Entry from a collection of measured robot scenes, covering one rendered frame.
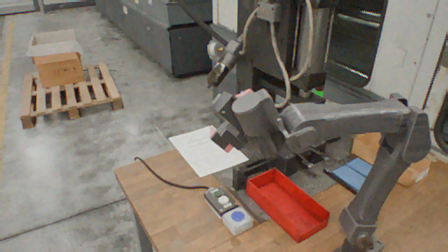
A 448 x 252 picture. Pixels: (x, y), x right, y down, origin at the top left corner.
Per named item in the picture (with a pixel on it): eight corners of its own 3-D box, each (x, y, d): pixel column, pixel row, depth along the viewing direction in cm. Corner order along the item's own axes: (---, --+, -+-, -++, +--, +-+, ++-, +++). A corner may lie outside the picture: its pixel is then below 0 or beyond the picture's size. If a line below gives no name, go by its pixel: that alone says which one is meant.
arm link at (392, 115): (295, 123, 57) (445, 110, 61) (280, 101, 65) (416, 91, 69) (289, 178, 63) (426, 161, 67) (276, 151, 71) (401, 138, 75)
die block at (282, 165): (283, 178, 116) (286, 161, 112) (266, 164, 123) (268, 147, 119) (323, 160, 125) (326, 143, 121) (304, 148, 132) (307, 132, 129)
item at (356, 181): (367, 197, 104) (369, 190, 103) (332, 172, 116) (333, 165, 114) (381, 190, 107) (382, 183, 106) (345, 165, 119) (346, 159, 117)
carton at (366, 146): (406, 190, 111) (413, 172, 107) (349, 155, 130) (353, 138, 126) (425, 177, 117) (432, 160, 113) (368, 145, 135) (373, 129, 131)
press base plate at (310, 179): (260, 229, 100) (260, 223, 98) (185, 150, 136) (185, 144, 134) (387, 161, 129) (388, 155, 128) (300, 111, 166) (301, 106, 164)
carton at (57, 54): (38, 72, 413) (27, 33, 388) (87, 64, 435) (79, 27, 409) (36, 91, 361) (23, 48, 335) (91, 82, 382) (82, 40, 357)
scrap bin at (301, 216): (297, 244, 91) (300, 229, 88) (246, 193, 109) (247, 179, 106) (326, 226, 97) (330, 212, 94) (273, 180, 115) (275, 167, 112)
